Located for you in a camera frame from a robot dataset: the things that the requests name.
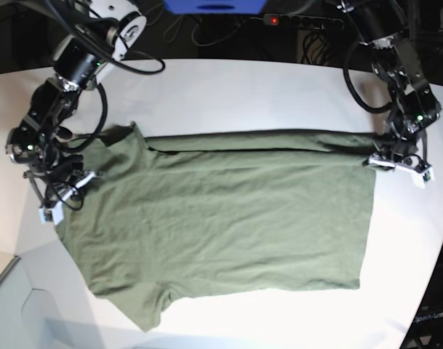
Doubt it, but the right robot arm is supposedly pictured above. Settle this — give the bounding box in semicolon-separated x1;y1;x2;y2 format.
6;1;166;213

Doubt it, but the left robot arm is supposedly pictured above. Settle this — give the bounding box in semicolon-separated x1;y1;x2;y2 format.
333;1;442;187

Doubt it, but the black power strip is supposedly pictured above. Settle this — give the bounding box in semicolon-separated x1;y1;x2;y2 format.
263;14;344;31

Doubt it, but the green t-shirt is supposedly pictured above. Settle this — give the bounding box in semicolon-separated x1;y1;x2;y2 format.
57;125;375;331

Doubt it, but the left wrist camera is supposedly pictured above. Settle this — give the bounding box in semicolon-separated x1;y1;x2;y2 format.
414;167;435;189

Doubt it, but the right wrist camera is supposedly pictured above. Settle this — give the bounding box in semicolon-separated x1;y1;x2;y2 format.
39;206;64;225

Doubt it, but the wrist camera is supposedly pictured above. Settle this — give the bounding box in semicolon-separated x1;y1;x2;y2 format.
39;206;64;225
414;167;435;189

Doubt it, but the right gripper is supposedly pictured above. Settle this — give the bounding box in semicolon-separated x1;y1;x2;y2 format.
23;170;97;211

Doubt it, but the blue box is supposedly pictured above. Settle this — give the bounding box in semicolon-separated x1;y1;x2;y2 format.
164;0;266;15

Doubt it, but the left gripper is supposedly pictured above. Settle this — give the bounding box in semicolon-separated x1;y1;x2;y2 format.
363;152;433;178

